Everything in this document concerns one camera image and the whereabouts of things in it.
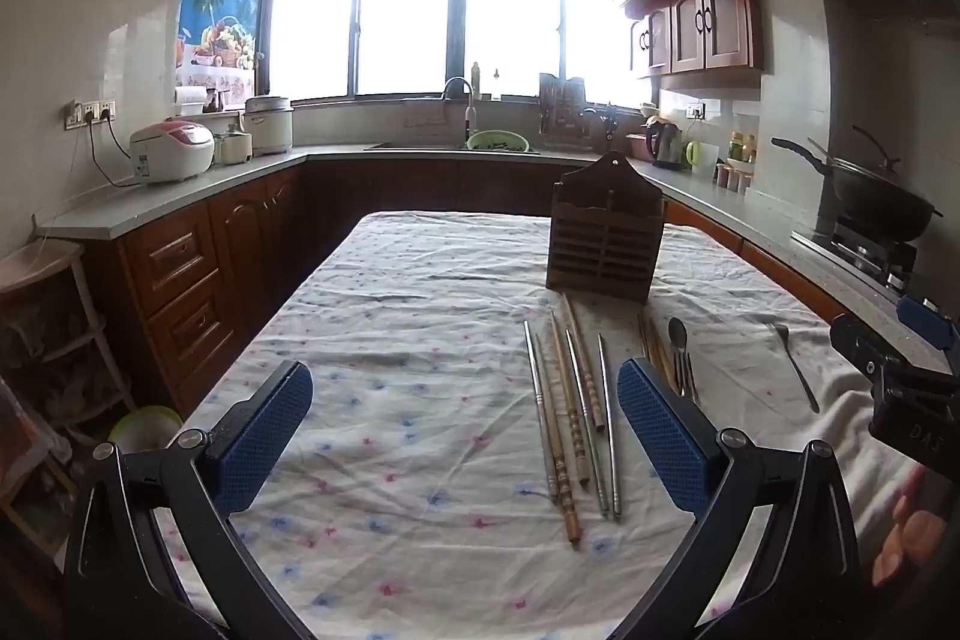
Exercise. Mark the white cooker with lid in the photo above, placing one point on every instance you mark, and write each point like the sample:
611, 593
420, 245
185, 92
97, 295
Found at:
268, 126

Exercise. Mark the patterned bamboo chopstick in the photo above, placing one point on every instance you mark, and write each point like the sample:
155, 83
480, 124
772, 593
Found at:
550, 411
564, 430

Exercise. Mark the wooden base cabinets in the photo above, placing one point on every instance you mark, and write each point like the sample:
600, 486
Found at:
247, 235

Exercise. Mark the metal fork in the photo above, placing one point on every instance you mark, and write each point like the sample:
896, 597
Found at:
796, 370

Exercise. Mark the kitchen sink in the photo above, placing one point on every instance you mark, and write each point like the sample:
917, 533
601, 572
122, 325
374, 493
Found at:
412, 146

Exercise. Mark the tall bottle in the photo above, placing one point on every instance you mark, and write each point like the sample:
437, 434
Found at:
475, 81

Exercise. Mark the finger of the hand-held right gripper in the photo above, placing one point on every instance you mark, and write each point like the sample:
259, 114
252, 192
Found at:
862, 344
926, 321

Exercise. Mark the metal spoon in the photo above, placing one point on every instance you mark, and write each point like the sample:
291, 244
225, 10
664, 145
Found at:
678, 332

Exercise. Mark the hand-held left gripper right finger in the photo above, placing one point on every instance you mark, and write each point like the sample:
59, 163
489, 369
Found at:
664, 437

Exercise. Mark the gas stove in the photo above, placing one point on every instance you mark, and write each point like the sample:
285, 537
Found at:
862, 254

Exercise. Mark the wooden utensil holder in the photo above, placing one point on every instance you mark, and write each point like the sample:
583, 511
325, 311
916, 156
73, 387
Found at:
604, 235

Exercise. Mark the green colander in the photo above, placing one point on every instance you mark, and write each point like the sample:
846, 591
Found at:
496, 141

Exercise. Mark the white wall outlet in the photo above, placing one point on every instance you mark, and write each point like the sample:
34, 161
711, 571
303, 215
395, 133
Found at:
696, 110

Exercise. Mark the person's right hand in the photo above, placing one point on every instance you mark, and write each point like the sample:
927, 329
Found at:
919, 527

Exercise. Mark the small bottle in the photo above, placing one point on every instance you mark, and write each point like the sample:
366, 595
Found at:
496, 85

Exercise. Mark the dark knife rack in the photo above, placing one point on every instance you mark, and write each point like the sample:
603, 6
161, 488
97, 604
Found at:
562, 104

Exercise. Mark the kitchen window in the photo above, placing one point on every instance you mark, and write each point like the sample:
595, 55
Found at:
405, 18

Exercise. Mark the small white electric pot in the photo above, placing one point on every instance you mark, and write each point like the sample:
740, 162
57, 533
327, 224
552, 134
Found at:
232, 147

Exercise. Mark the black wok with lid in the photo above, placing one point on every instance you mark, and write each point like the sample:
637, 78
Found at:
877, 197

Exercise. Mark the steel electric kettle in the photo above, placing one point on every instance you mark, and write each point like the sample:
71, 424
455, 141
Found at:
666, 145

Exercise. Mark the pink white rice cooker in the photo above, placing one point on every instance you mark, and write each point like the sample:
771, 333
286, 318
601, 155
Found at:
171, 153

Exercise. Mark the metal chopstick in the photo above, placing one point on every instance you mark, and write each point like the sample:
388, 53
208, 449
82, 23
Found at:
586, 426
609, 430
538, 404

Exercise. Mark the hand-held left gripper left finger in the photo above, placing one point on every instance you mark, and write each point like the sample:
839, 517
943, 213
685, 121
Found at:
259, 437

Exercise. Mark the white wall socket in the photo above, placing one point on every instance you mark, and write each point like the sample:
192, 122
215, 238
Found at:
94, 111

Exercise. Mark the sauce bottle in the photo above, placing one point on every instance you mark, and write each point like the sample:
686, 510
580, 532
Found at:
736, 147
749, 149

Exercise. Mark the grey kitchen countertop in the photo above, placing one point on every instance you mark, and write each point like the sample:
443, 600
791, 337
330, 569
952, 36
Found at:
187, 186

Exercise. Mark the green basin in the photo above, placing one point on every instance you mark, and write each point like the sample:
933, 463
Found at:
146, 426

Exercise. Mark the small dark faucet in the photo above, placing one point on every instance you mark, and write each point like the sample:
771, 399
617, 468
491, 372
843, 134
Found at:
606, 123

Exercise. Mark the pink container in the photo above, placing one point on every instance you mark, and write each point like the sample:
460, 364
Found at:
636, 145

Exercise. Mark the floral white tablecloth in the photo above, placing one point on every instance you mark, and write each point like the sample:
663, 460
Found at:
420, 347

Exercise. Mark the white bowls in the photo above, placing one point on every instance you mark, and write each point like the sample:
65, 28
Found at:
649, 110

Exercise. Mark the chrome kitchen faucet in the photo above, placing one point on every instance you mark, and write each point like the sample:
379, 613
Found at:
468, 108

